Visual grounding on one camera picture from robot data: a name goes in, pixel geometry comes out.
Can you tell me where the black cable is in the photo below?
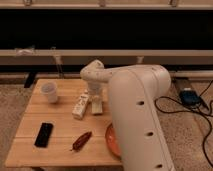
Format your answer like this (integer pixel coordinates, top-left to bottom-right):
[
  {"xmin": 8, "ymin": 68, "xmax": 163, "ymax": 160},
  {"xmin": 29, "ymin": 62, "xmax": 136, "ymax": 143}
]
[{"xmin": 153, "ymin": 79, "xmax": 213, "ymax": 168}]

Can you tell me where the black phone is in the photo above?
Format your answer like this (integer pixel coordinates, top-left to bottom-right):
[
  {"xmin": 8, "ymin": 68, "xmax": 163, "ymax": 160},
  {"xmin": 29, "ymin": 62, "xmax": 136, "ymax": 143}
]
[{"xmin": 34, "ymin": 123, "xmax": 53, "ymax": 148}]

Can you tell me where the white sponge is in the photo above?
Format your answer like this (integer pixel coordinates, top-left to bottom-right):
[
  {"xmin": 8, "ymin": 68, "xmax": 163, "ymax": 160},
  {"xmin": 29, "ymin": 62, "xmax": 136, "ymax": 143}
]
[{"xmin": 92, "ymin": 96, "xmax": 103, "ymax": 115}]

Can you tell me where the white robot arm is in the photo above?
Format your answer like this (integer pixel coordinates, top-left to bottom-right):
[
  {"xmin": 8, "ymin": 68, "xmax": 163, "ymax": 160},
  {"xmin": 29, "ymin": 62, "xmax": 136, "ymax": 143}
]
[{"xmin": 80, "ymin": 60, "xmax": 176, "ymax": 171}]

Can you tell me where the white plastic bottle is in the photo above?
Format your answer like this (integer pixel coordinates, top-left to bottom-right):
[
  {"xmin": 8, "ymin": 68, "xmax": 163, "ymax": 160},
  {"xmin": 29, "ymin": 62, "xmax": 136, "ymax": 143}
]
[{"xmin": 72, "ymin": 90, "xmax": 90, "ymax": 120}]

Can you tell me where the wooden table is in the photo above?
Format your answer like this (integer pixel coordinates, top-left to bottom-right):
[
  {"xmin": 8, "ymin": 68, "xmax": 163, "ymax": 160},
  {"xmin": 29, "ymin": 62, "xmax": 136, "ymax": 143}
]
[{"xmin": 5, "ymin": 79, "xmax": 121, "ymax": 167}]

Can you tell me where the black power adapter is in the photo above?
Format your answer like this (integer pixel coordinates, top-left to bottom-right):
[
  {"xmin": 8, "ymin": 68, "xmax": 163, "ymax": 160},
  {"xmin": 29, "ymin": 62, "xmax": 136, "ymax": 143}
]
[{"xmin": 179, "ymin": 89, "xmax": 200, "ymax": 106}]

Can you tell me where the red chili pepper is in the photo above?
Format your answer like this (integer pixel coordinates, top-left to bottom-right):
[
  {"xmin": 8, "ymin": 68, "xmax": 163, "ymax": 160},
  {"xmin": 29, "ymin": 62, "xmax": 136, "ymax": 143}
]
[{"xmin": 72, "ymin": 131, "xmax": 92, "ymax": 151}]

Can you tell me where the orange bowl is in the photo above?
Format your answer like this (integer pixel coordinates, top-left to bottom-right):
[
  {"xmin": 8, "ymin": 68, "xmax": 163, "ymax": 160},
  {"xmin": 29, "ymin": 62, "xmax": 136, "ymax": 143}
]
[{"xmin": 105, "ymin": 123, "xmax": 121, "ymax": 158}]

